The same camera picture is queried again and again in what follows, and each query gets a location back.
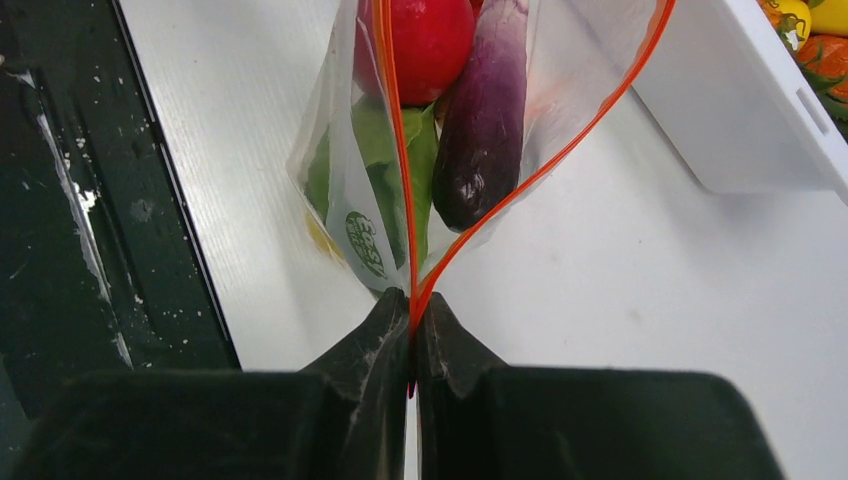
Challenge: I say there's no yellow bell pepper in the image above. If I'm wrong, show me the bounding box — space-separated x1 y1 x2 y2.
757 0 811 53

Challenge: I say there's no clear zip top bag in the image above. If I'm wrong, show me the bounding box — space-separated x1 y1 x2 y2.
286 1 674 324

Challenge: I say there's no white plastic bin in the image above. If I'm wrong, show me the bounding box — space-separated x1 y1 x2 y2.
634 1 847 201

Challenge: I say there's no red apple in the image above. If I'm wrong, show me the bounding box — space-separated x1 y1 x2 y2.
390 0 478 107

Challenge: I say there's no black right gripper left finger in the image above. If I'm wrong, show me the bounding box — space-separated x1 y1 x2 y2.
10 288 409 479

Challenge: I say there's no green leaf vegetable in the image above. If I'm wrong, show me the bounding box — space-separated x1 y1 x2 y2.
305 96 438 266

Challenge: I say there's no purple eggplant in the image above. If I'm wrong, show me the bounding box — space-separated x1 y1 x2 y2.
432 1 529 233

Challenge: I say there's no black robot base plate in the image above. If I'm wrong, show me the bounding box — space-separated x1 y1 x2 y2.
1 1 239 433

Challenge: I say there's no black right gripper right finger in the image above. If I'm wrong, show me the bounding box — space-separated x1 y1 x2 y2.
415 294 783 479

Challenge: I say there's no yellow banana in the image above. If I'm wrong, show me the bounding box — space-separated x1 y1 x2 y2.
807 0 848 37

